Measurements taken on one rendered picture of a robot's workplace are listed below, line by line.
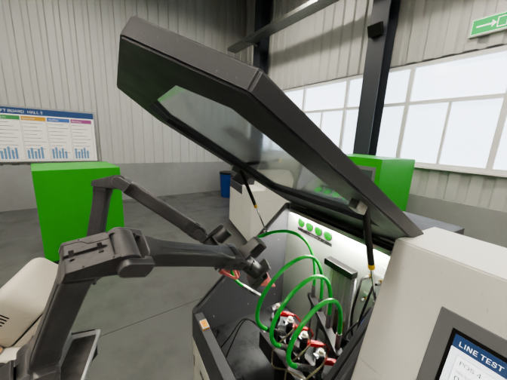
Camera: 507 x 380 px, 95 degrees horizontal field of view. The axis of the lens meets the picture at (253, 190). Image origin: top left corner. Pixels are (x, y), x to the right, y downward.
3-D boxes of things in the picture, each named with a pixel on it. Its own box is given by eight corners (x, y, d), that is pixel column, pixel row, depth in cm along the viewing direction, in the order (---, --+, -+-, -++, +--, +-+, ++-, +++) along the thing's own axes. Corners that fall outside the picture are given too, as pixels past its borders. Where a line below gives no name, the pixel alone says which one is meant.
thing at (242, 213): (218, 222, 502) (219, 127, 460) (264, 218, 542) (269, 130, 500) (235, 249, 385) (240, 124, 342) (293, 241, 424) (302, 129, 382)
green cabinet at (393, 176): (311, 244, 417) (320, 153, 382) (342, 237, 456) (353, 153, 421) (362, 274, 328) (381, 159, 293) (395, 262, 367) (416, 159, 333)
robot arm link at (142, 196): (119, 187, 102) (106, 184, 91) (127, 176, 103) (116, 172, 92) (201, 240, 105) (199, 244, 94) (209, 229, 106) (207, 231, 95)
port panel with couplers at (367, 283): (350, 329, 96) (361, 260, 89) (355, 326, 97) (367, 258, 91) (381, 354, 85) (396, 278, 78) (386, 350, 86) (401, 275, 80)
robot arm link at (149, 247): (100, 241, 51) (112, 282, 45) (115, 222, 50) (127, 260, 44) (225, 252, 86) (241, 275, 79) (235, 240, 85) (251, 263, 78)
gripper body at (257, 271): (272, 270, 86) (259, 258, 83) (253, 289, 86) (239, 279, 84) (267, 260, 92) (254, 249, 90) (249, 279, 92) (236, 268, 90)
